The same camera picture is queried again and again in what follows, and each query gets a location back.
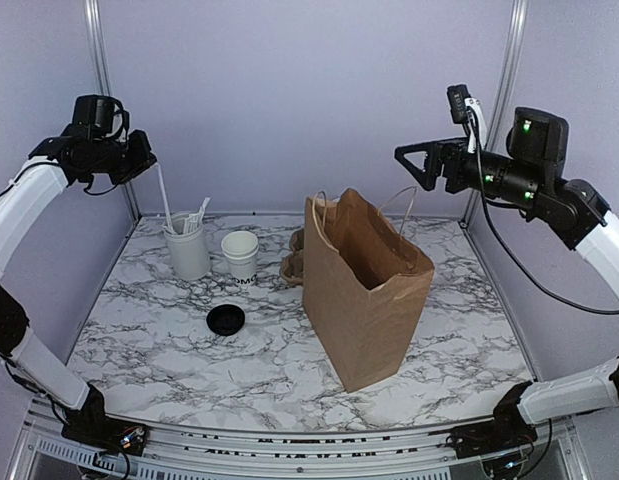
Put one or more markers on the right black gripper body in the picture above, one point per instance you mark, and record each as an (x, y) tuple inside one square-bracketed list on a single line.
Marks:
[(456, 149)]

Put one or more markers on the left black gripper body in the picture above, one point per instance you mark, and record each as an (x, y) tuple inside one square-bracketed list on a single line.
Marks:
[(131, 160)]

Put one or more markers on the aluminium frame post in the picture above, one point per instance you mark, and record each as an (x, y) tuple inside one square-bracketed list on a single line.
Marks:
[(100, 65), (509, 71)]

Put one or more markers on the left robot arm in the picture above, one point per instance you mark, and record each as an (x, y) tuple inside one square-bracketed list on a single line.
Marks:
[(98, 141)]

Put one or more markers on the white straw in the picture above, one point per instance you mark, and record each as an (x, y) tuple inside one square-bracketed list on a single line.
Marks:
[(164, 198)]

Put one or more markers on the remaining pulp carrier stack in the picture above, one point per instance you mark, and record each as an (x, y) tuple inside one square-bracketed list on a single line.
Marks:
[(292, 266)]

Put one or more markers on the white plastic utensil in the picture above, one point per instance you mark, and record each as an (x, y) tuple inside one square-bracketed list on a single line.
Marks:
[(197, 216)]

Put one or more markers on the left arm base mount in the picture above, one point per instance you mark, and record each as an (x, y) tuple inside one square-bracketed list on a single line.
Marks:
[(91, 425)]

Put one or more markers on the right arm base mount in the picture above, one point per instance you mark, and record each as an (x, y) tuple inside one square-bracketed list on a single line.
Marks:
[(506, 429)]

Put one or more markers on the white ribbed utensil container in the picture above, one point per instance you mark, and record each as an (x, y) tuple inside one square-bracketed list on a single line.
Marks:
[(188, 251)]

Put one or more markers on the right aluminium frame post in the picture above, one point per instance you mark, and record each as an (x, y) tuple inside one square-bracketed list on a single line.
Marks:
[(509, 71)]

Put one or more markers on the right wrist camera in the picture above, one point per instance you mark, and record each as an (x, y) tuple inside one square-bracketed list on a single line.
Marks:
[(464, 112)]

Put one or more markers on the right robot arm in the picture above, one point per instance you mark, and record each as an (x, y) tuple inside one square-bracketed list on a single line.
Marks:
[(529, 178)]

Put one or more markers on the brown cardboard box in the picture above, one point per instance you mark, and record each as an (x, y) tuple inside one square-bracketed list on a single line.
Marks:
[(364, 287)]

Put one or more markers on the left aluminium frame post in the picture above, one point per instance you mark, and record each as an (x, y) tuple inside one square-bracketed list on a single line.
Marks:
[(100, 65)]

